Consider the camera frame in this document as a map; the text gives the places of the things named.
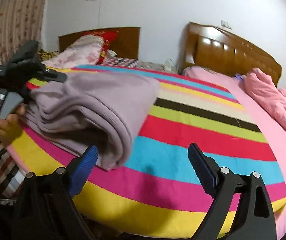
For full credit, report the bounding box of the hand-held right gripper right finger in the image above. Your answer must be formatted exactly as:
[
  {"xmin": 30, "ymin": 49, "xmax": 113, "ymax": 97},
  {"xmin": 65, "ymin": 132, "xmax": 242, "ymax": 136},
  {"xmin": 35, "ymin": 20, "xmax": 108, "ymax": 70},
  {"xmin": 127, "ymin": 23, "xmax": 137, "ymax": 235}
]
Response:
[{"xmin": 187, "ymin": 143, "xmax": 277, "ymax": 240}]

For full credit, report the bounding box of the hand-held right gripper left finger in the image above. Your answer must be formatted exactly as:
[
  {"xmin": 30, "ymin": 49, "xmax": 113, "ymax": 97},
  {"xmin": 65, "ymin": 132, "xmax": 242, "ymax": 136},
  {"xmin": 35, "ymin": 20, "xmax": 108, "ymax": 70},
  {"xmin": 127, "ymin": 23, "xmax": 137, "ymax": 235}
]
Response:
[{"xmin": 12, "ymin": 144, "xmax": 99, "ymax": 240}]

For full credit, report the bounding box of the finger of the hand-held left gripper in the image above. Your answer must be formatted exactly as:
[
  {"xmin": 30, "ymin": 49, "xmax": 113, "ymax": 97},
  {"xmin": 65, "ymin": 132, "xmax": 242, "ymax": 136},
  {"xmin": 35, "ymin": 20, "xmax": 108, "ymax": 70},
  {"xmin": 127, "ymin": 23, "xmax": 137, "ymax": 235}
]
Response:
[{"xmin": 42, "ymin": 70, "xmax": 68, "ymax": 83}]

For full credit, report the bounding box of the lilac knitted sweater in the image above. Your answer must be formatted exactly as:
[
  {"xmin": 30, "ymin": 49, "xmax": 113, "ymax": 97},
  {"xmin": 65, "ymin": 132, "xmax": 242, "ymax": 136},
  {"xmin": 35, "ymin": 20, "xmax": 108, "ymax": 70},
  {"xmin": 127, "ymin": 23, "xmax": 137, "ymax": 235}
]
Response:
[{"xmin": 24, "ymin": 72, "xmax": 161, "ymax": 172}]

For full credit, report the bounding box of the person's left hand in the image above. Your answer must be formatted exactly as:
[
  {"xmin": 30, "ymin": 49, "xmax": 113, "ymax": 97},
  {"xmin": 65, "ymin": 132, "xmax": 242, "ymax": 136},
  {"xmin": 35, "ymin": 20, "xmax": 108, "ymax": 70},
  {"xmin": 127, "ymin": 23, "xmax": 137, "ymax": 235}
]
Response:
[{"xmin": 0, "ymin": 84, "xmax": 26, "ymax": 147}]

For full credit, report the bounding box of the yellow patterned cloth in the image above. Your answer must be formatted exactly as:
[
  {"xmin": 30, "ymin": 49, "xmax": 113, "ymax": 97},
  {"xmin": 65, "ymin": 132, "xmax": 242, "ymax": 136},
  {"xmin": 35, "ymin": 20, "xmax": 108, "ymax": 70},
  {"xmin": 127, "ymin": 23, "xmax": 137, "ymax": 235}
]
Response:
[{"xmin": 37, "ymin": 49, "xmax": 60, "ymax": 61}]

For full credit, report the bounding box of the colourful striped bed sheet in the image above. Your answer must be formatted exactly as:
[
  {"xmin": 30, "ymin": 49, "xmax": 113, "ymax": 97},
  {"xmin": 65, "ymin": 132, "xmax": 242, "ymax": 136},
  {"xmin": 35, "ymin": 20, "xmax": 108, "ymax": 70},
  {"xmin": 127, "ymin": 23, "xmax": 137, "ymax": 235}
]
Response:
[{"xmin": 7, "ymin": 64, "xmax": 286, "ymax": 240}]

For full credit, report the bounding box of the white pink floral quilt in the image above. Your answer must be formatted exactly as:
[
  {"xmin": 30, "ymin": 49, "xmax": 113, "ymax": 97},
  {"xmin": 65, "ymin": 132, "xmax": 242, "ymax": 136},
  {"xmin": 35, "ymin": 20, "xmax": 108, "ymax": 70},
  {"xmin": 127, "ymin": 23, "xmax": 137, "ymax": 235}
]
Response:
[{"xmin": 41, "ymin": 35, "xmax": 104, "ymax": 70}]

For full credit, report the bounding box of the floral striped curtain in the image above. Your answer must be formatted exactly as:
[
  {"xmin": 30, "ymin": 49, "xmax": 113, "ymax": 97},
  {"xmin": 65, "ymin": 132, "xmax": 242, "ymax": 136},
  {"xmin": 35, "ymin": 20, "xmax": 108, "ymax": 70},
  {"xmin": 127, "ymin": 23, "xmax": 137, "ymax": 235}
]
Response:
[{"xmin": 0, "ymin": 0, "xmax": 49, "ymax": 87}]

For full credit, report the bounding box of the red patterned pillow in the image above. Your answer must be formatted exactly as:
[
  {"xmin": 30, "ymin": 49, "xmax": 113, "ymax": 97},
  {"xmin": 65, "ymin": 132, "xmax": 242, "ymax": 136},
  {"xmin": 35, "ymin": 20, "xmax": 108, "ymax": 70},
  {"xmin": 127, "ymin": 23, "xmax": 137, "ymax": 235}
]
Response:
[{"xmin": 81, "ymin": 30, "xmax": 120, "ymax": 65}]

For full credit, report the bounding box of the plaid pillow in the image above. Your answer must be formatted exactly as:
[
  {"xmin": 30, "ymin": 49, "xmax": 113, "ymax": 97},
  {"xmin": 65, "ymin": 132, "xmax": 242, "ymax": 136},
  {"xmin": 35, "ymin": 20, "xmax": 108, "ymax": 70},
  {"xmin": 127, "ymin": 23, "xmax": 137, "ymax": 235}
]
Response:
[{"xmin": 102, "ymin": 56, "xmax": 139, "ymax": 68}]

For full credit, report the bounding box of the pink bed sheet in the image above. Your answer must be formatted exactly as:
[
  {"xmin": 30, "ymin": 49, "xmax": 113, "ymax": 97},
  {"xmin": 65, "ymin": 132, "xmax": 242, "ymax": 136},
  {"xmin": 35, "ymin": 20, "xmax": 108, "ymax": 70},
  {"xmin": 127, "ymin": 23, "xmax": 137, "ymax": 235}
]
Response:
[{"xmin": 183, "ymin": 66, "xmax": 286, "ymax": 240}]

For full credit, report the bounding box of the small wooden headboard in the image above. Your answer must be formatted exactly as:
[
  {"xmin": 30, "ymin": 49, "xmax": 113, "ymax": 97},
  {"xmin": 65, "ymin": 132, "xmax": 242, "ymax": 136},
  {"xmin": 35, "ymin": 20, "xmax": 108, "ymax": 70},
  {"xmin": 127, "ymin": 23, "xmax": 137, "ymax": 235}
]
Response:
[{"xmin": 58, "ymin": 27, "xmax": 141, "ymax": 60}]

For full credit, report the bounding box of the plaid bed sheet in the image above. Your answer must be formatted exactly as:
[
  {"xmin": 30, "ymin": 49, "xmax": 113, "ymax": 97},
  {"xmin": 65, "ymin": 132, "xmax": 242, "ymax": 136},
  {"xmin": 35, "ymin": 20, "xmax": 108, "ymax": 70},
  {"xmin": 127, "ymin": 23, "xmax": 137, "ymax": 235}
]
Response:
[{"xmin": 0, "ymin": 139, "xmax": 26, "ymax": 199}]

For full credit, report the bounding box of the large glossy wooden headboard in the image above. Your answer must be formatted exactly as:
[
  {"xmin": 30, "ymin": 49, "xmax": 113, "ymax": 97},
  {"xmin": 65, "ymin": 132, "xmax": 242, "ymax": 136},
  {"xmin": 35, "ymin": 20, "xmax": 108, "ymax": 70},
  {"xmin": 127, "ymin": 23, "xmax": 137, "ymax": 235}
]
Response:
[{"xmin": 182, "ymin": 21, "xmax": 282, "ymax": 87}]

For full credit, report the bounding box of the wall cable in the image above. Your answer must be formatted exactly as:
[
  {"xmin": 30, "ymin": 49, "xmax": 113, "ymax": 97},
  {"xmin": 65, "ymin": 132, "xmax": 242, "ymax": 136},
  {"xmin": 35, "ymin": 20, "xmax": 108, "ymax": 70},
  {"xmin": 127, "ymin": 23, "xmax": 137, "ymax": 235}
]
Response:
[{"xmin": 81, "ymin": 0, "xmax": 106, "ymax": 28}]

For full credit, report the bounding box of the white charger cable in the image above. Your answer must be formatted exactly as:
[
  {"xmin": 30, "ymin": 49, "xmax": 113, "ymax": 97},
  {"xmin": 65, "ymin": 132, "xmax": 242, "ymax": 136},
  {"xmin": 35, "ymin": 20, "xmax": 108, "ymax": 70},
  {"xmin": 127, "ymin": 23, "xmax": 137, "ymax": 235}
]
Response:
[{"xmin": 163, "ymin": 58, "xmax": 178, "ymax": 72}]

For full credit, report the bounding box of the white wall socket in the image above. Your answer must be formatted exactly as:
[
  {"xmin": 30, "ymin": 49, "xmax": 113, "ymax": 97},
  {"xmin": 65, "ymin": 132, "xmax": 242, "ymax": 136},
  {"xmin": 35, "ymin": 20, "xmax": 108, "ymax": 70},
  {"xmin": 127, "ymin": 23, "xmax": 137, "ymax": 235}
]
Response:
[{"xmin": 220, "ymin": 19, "xmax": 233, "ymax": 30}]

